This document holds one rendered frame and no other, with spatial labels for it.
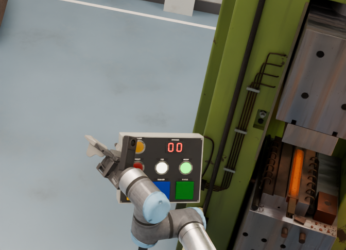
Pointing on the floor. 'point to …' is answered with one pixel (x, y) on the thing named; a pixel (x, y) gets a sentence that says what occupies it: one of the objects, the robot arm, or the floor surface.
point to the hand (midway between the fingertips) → (101, 137)
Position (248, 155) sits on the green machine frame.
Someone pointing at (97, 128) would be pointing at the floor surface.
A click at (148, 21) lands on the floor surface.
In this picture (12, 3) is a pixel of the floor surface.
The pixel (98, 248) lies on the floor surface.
